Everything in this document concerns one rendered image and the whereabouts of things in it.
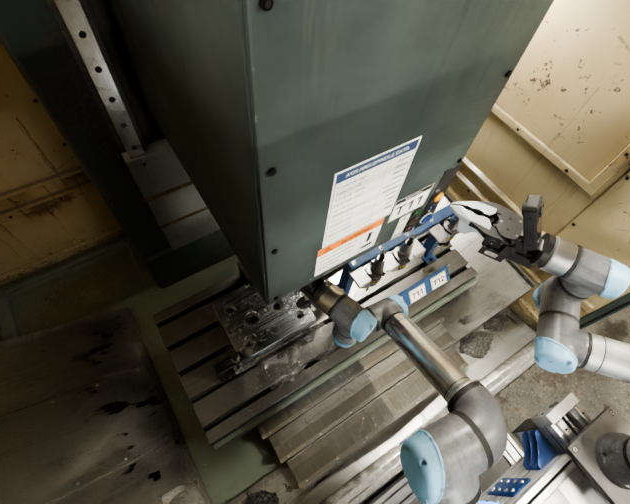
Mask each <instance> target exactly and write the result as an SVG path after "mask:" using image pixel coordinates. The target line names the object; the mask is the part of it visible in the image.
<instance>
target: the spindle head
mask: <svg viewBox="0 0 630 504"><path fill-rule="evenodd" d="M109 1H110V4H111V7H112V9H113V12H114V15H115V18H116V20H117V23H118V26H119V28H120V31H121V34H122V37H123V39H124V42H125V45H126V48H127V50H128V53H129V56H130V59H131V61H132V64H133V67H134V70H135V72H136V75H137V78H138V81H139V83H140V86H141V89H142V92H143V94H144V97H145V100H146V103H147V105H148V108H149V111H150V113H151V115H152V116H153V118H154V119H155V121H156V123H157V124H158V126H159V128H160V129H161V131H162V133H163V134H164V136H165V138H166V139H167V141H168V143H169V144H170V146H171V148H172V149H173V151H174V153H175V154H176V156H177V158H178V159H179V161H180V163H181V164H182V166H183V168H184V169H185V171H186V173H187V174H188V176H189V178H190V179H191V181H192V183H193V184H194V186H195V188H196V189H197V191H198V193H199V194H200V196H201V198H202V199H203V201H204V203H205V204H206V206H207V208H208V209H209V211H210V213H211V214H212V216H213V218H214V219H215V221H216V223H217V224H218V226H219V228H220V229H221V231H222V233H223V234H224V236H225V238H226V239H227V241H228V242H229V244H230V246H231V247H232V249H233V251H234V252H235V254H236V256H237V257H238V259H239V261H240V262H241V264H242V266H243V267H244V269H245V271H246V272H247V274H248V276H249V277H250V279H251V281H252V282H253V284H254V286H255V287H256V289H257V291H258V292H259V294H260V296H261V297H262V299H263V300H264V301H265V302H266V304H267V305H268V304H269V305H271V304H273V303H274V302H276V301H278V300H280V299H282V298H284V297H285V296H287V295H289V294H291V293H293V292H295V291H297V290H298V289H300V288H302V287H304V286H306V285H308V284H310V283H311V282H313V281H315V280H317V279H319V278H321V277H322V276H324V275H326V274H328V273H330V272H332V271H334V270H335V269H337V268H339V267H341V266H343V265H345V264H347V263H348V262H350V261H352V260H354V259H356V258H358V257H359V256H361V255H363V254H365V253H367V252H369V251H371V250H372V249H374V248H376V247H378V246H380V245H382V244H384V243H385V242H387V241H389V240H390V239H391V237H392V235H393V233H394V231H395V229H396V226H397V224H398V222H399V220H400V218H402V217H404V216H405V215H407V214H409V213H411V215H410V217H409V219H408V221H407V223H406V225H405V227H404V229H403V231H402V233H404V230H405V229H406V228H407V227H408V226H409V225H408V222H409V221H410V220H411V219H412V218H413V217H412V214H413V212H414V211H415V210H417V209H418V208H422V212H421V213H420V214H419V215H418V216H417V217H418V219H417V221H416V222H415V223H414V224H413V225H414V227H415V226H416V224H417V222H418V220H419V218H420V217H421V215H422V213H423V211H424V209H425V207H426V205H427V203H428V202H429V200H430V198H431V196H432V194H433V192H434V190H435V188H436V186H437V185H438V183H439V181H440V179H441V177H442V175H443V173H444V172H445V171H447V170H449V169H451V168H453V167H455V166H457V165H459V164H461V162H462V160H463V158H464V157H465V155H466V153H467V151H468V150H469V148H470V146H471V144H472V143H473V141H474V139H475V138H476V136H477V134H478V132H479V131H480V129H481V127H482V125H483V124H484V122H485V120H486V118H487V117H488V115H489V113H490V111H491V110H492V108H493V106H494V104H495V103H496V101H497V99H498V97H499V96H500V94H501V92H502V90H503V89H504V87H505V85H506V83H507V82H508V80H509V78H510V76H511V75H512V73H513V71H514V69H515V68H516V66H517V64H518V63H519V61H520V59H521V57H522V56H523V54H524V52H525V50H526V49H527V47H528V45H529V43H530V42H531V40H532V38H533V36H534V35H535V33H536V31H537V29H538V28H539V26H540V24H541V22H542V21H543V19H544V17H545V15H546V14H547V12H548V10H549V8H550V7H551V5H552V3H553V1H554V0H109ZM420 136H422V138H421V140H420V143H419V145H418V148H417V150H416V153H415V155H414V157H413V160H412V162H411V165H410V167H409V169H408V172H407V174H406V177H405V179H404V182H403V184H402V186H401V189H400V191H399V194H398V196H397V198H396V201H398V200H400V199H402V198H404V197H406V196H408V195H410V194H412V193H414V192H416V191H418V190H420V189H422V188H424V187H426V186H428V185H430V184H432V183H434V185H433V187H432V189H431V191H430V193H429V195H428V197H427V198H426V200H425V202H424V204H423V205H421V206H420V207H418V208H416V209H414V210H412V211H410V212H408V213H406V214H404V215H402V216H400V217H398V218H396V219H395V220H393V221H391V222H389V223H387V221H388V219H389V217H390V214H391V213H390V214H388V215H386V216H385V217H383V218H384V221H383V223H382V226H381V228H380V231H379V233H378V236H377V238H376V241H375V243H374V245H373V246H371V247H369V248H367V249H366V250H364V251H362V252H360V253H358V254H356V255H354V256H352V257H351V258H349V259H347V260H345V261H343V262H341V263H339V264H338V265H336V266H334V267H332V268H330V269H328V270H326V271H325V272H323V273H321V274H319V275H317V276H315V277H314V274H315V268H316V262H317V256H318V251H319V250H321V249H323V248H322V245H323V239H324V233H325V227H326V222H327V216H328V210H329V205H330V199H331V193H332V187H333V182H334V176H335V174H336V173H338V172H340V171H343V170H345V169H347V168H350V167H352V166H354V165H356V164H359V163H361V162H363V161H365V160H368V159H370V158H372V157H374V156H377V155H379V154H381V153H383V152H386V151H388V150H390V149H393V148H395V147H397V146H399V145H402V144H404V143H406V142H408V141H411V140H413V139H415V138H417V137H420ZM396 201H395V202H396ZM402 233H401V234H402Z"/></svg>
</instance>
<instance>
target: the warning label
mask: <svg viewBox="0 0 630 504"><path fill-rule="evenodd" d="M383 221H384V218H382V219H380V220H378V221H376V222H374V223H372V224H370V225H368V226H366V227H364V228H362V229H360V230H358V231H356V232H354V233H353V234H351V235H349V236H347V237H345V238H343V239H341V240H339V241H337V242H335V243H333V244H331V245H329V246H327V247H325V248H323V249H321V250H319V251H318V256H317V262H316V268H315V274H314V277H315V276H317V275H319V274H321V273H323V272H325V271H326V270H328V269H330V268H332V267H334V266H336V265H338V264H339V263H341V262H343V261H345V260H347V259H349V258H351V257H352V256H354V255H356V254H358V253H360V252H362V251H364V250H366V249H367V248H369V247H371V246H373V245H374V243H375V241H376V238H377V236H378V233H379V231H380V228H381V226H382V223H383Z"/></svg>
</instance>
